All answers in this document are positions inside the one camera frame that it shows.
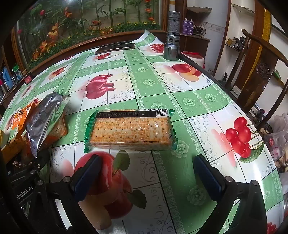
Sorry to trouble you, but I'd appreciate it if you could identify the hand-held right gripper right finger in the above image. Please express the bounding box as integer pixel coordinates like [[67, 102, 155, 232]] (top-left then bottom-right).
[[193, 154, 280, 234]]

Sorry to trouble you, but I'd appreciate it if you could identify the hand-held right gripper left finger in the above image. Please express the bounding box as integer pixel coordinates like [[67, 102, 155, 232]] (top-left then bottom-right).
[[46, 154, 104, 234]]

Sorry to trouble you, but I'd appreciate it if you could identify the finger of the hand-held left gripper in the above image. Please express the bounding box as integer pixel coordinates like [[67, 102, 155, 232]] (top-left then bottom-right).
[[35, 148, 51, 178]]

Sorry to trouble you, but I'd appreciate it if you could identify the orange snack packet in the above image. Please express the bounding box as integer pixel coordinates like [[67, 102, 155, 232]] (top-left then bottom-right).
[[9, 99, 68, 147]]

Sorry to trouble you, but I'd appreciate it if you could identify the yellow cardboard box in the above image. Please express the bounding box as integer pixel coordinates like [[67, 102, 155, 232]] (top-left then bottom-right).
[[0, 129, 28, 165]]

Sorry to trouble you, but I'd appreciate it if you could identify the silver foil snack packet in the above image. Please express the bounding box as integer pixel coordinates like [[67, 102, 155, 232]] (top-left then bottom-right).
[[25, 92, 71, 159]]

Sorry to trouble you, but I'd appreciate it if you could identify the green-edged cracker packet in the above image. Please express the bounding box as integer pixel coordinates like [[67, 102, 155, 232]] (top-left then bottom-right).
[[84, 108, 179, 154]]

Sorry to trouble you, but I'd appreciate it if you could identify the plastic bags heap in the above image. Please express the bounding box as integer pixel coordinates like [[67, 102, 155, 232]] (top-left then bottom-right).
[[262, 112, 288, 174]]

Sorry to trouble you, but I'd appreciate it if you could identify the blue box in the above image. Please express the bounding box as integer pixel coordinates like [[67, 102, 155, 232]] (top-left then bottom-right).
[[1, 67, 13, 90]]

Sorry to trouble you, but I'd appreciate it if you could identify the fruit print tablecloth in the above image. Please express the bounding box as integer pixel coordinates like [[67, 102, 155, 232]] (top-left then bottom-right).
[[0, 29, 285, 234]]

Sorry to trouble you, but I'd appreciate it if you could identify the dark wooden chair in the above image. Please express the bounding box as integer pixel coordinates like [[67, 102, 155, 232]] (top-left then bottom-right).
[[222, 29, 288, 138]]

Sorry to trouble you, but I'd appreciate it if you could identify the black phone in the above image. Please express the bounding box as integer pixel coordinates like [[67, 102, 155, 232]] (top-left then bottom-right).
[[94, 42, 135, 55]]

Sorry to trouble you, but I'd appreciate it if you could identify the flower picture panel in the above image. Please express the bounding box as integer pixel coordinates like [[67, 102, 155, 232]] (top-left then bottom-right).
[[11, 0, 167, 71]]

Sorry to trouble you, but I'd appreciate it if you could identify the wooden shelf cabinet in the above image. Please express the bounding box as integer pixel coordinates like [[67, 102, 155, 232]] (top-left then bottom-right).
[[175, 0, 212, 59]]

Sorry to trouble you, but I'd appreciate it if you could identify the silver metal flashlight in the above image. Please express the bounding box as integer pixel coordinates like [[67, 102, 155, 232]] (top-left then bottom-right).
[[163, 10, 182, 61]]

